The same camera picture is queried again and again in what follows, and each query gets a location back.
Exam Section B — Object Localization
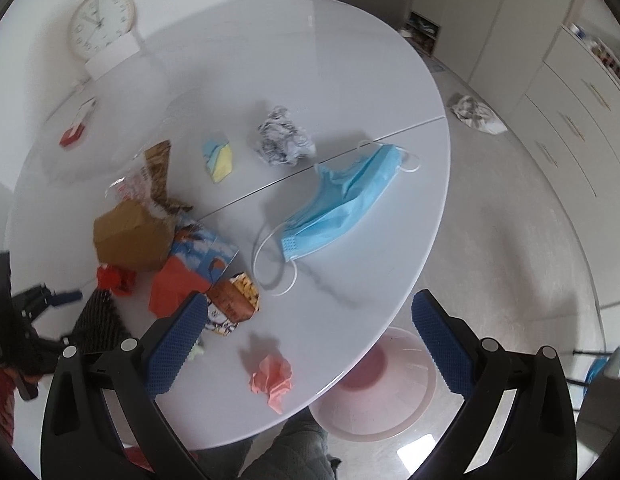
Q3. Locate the brown cardboard box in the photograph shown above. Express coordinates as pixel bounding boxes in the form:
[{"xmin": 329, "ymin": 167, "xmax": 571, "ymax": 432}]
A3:
[{"xmin": 93, "ymin": 200, "xmax": 175, "ymax": 272}]

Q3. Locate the pink paper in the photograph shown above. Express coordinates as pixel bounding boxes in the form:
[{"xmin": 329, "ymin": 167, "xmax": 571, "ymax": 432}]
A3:
[{"xmin": 249, "ymin": 354, "xmax": 293, "ymax": 415}]

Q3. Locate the blue surgical face mask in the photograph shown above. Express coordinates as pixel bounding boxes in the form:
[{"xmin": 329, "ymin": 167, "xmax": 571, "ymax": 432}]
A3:
[{"xmin": 252, "ymin": 140, "xmax": 421, "ymax": 297}]

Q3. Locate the newspaper ball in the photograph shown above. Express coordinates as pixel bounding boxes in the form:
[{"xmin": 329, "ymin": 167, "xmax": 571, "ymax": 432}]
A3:
[{"xmin": 255, "ymin": 106, "xmax": 316, "ymax": 166}]

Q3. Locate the pink white trash bin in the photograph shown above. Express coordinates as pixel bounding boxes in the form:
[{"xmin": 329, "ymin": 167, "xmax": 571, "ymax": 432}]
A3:
[{"xmin": 310, "ymin": 327, "xmax": 437, "ymax": 442}]

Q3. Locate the small green paper scrap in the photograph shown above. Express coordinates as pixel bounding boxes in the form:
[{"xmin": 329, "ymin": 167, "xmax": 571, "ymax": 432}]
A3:
[{"xmin": 187, "ymin": 340, "xmax": 205, "ymax": 361}]

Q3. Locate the orange red paper piece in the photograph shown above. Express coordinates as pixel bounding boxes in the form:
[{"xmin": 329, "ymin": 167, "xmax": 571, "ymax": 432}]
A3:
[{"xmin": 149, "ymin": 256, "xmax": 211, "ymax": 318}]

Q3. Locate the blue cloud print wrapper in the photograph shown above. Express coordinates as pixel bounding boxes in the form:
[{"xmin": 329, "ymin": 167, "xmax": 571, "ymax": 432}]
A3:
[{"xmin": 171, "ymin": 224, "xmax": 239, "ymax": 284}]

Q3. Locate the clear plastic snack bag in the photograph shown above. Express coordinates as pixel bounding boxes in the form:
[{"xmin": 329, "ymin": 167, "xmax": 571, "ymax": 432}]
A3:
[{"xmin": 106, "ymin": 140, "xmax": 193, "ymax": 214}]

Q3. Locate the brown snack wrapper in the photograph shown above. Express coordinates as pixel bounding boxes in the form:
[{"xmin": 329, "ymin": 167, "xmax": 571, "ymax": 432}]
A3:
[{"xmin": 205, "ymin": 273, "xmax": 260, "ymax": 336}]

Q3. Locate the grey quilted trouser leg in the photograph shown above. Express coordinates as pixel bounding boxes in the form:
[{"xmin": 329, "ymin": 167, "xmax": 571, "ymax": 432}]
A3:
[{"xmin": 196, "ymin": 408, "xmax": 341, "ymax": 480}]

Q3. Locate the red white small box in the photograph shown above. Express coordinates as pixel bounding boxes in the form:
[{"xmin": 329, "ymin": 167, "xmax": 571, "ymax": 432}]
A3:
[{"xmin": 59, "ymin": 98, "xmax": 97, "ymax": 148}]

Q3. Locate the yellow blue folded paper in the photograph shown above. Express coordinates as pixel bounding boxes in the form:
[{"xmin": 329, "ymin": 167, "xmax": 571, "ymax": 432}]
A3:
[{"xmin": 203, "ymin": 133, "xmax": 233, "ymax": 183}]

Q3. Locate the white round table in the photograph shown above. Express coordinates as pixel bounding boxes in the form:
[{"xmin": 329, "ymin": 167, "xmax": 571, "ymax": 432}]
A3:
[{"xmin": 7, "ymin": 0, "xmax": 450, "ymax": 448}]

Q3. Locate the white drawer cabinet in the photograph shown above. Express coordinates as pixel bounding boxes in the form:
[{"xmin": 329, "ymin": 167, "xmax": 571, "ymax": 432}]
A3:
[{"xmin": 508, "ymin": 27, "xmax": 620, "ymax": 308}]

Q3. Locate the shoe rack cubby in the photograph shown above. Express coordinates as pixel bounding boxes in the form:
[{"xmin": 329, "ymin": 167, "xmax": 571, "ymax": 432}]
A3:
[{"xmin": 400, "ymin": 12, "xmax": 440, "ymax": 56}]

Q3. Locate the round white wall clock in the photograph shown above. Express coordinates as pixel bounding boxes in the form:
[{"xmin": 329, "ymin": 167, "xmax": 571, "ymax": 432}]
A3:
[{"xmin": 68, "ymin": 0, "xmax": 136, "ymax": 62}]

